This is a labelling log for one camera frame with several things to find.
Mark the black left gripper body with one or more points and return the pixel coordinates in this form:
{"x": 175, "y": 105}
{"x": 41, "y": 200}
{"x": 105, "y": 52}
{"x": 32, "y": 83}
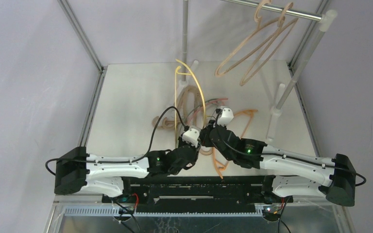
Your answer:
{"x": 181, "y": 142}

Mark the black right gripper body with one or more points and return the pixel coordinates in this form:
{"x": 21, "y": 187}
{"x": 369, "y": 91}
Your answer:
{"x": 214, "y": 135}

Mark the yellow wire hanger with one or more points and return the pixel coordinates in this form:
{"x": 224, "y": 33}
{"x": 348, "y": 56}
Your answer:
{"x": 186, "y": 70}

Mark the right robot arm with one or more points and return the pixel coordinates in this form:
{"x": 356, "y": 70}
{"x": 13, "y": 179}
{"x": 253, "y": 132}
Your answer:
{"x": 331, "y": 178}

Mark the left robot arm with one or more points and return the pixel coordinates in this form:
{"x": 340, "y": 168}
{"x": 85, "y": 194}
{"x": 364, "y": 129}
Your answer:
{"x": 78, "y": 170}

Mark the metal clothes rack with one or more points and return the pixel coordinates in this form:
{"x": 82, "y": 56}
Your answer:
{"x": 277, "y": 91}

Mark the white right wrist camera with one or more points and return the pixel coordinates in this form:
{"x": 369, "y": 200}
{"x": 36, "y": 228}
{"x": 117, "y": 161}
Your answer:
{"x": 226, "y": 115}

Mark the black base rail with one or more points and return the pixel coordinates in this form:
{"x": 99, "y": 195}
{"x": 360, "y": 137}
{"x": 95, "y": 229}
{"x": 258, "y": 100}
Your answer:
{"x": 199, "y": 195}

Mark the aluminium frame right post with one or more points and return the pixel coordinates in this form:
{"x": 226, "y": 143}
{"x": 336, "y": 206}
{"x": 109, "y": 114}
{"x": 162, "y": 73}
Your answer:
{"x": 321, "y": 9}

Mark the aluminium frame post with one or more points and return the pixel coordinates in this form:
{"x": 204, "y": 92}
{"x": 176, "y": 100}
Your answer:
{"x": 321, "y": 9}
{"x": 83, "y": 38}

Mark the aluminium frame left post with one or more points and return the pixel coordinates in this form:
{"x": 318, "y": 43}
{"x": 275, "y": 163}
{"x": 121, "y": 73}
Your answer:
{"x": 83, "y": 38}

